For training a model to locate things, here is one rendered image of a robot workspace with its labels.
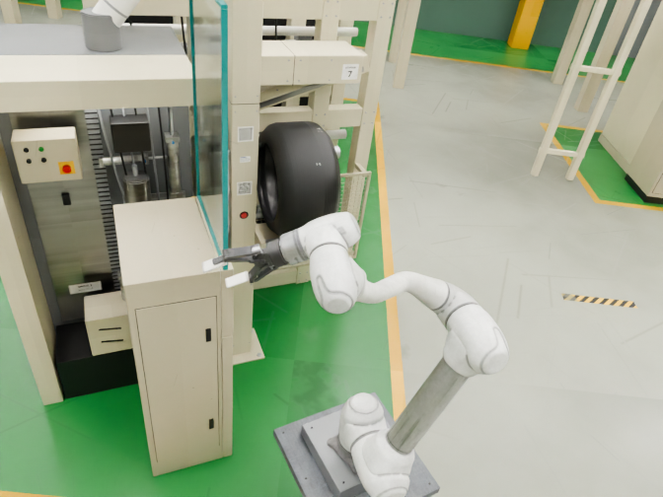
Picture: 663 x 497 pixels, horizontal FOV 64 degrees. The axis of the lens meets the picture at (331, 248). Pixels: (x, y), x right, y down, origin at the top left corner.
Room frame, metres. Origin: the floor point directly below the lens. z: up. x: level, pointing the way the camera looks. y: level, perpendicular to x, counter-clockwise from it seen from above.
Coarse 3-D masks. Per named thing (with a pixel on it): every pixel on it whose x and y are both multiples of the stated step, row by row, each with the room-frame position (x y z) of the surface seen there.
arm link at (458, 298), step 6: (450, 288) 1.29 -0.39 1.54; (456, 288) 1.31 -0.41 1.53; (450, 294) 1.28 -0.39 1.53; (456, 294) 1.29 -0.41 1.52; (462, 294) 1.29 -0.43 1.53; (468, 294) 1.34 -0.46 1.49; (450, 300) 1.26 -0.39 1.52; (456, 300) 1.26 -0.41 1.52; (462, 300) 1.26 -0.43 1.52; (468, 300) 1.27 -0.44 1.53; (474, 300) 1.28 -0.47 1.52; (444, 306) 1.25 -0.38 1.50; (450, 306) 1.25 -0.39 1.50; (456, 306) 1.24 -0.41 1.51; (462, 306) 1.24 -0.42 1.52; (438, 312) 1.26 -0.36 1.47; (444, 312) 1.25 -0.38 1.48; (450, 312) 1.24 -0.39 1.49; (438, 318) 1.26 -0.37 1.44; (444, 318) 1.24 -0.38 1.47; (444, 324) 1.23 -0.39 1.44
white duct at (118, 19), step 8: (104, 0) 2.28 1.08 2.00; (112, 0) 2.28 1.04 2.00; (120, 0) 2.28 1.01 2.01; (128, 0) 2.30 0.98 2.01; (136, 0) 2.33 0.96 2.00; (96, 8) 2.27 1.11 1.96; (104, 8) 2.26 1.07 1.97; (112, 8) 2.27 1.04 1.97; (120, 8) 2.28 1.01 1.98; (128, 8) 2.31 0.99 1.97; (112, 16) 2.27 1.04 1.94; (120, 16) 2.29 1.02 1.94; (128, 16) 2.34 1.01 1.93; (120, 24) 2.30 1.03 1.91
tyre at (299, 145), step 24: (264, 144) 2.64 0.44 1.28; (288, 144) 2.30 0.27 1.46; (312, 144) 2.34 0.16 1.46; (264, 168) 2.65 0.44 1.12; (288, 168) 2.21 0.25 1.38; (312, 168) 2.24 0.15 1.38; (336, 168) 2.32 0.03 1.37; (264, 192) 2.58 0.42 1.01; (288, 192) 2.16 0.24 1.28; (312, 192) 2.19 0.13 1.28; (336, 192) 2.25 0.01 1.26; (264, 216) 2.38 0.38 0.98; (288, 216) 2.15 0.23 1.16; (312, 216) 2.18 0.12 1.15
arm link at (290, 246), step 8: (288, 232) 1.17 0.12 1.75; (296, 232) 1.15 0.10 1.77; (280, 240) 1.14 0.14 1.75; (288, 240) 1.13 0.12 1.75; (296, 240) 1.13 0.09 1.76; (280, 248) 1.13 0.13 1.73; (288, 248) 1.11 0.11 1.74; (296, 248) 1.11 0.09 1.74; (288, 256) 1.11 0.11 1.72; (296, 256) 1.11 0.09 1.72; (304, 256) 1.11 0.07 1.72
